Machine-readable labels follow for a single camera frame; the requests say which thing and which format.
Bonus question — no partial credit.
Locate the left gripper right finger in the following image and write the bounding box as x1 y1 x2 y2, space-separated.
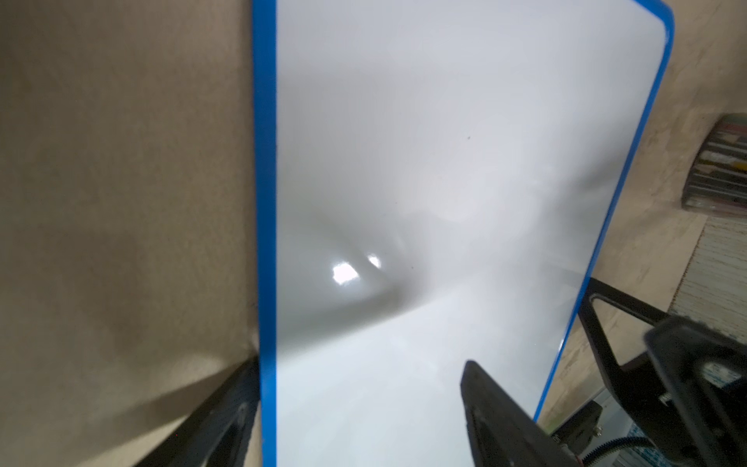
460 360 579 467

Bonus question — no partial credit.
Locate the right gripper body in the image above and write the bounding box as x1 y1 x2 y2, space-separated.
622 317 746 466

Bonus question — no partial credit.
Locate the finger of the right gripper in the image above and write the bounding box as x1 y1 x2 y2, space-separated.
578 278 668 409

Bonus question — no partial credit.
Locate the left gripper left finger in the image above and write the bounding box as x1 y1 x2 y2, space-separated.
136 358 261 467

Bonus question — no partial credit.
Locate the blue-framed whiteboard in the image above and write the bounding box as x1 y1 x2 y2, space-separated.
251 1 674 466

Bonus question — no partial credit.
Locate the cup of pencils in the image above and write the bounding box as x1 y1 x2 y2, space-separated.
681 113 746 221

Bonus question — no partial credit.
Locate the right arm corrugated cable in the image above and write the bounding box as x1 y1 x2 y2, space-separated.
580 435 661 467

